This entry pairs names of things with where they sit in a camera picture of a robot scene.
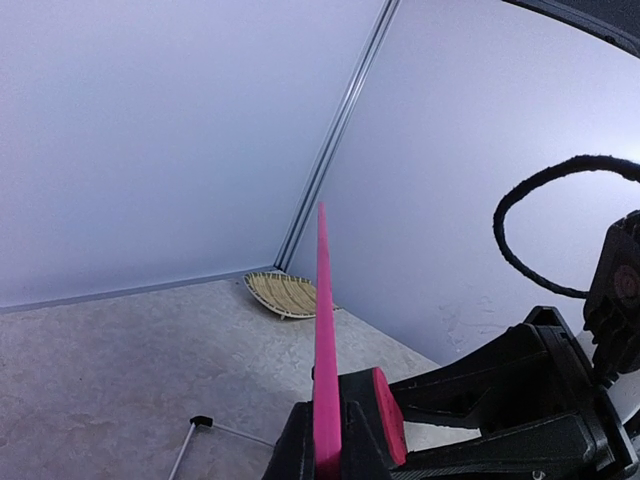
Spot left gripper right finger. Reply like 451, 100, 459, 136
340, 401, 390, 480

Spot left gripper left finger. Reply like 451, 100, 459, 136
262, 401, 315, 480

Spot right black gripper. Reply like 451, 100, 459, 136
390, 306, 639, 479

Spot red black whiteboard eraser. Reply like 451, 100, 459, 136
339, 367, 408, 469

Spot pink framed whiteboard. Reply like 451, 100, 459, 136
311, 204, 342, 479

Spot woven bamboo tray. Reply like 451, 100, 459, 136
243, 272, 317, 320

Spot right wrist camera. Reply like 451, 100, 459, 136
583, 211, 639, 386

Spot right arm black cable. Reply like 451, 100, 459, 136
492, 154, 640, 298

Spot right aluminium corner post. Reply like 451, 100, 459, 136
273, 0, 400, 271

